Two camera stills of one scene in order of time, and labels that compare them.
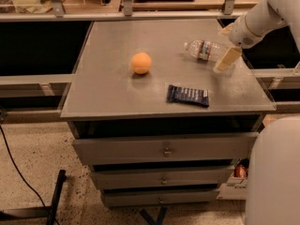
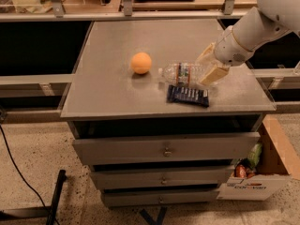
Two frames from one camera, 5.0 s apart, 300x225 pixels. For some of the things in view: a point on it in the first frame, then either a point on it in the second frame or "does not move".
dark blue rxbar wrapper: x=176 y=94 does not move
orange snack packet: x=241 y=171 does not move
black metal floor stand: x=50 y=211 does not move
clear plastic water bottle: x=205 y=50 -> x=183 y=72
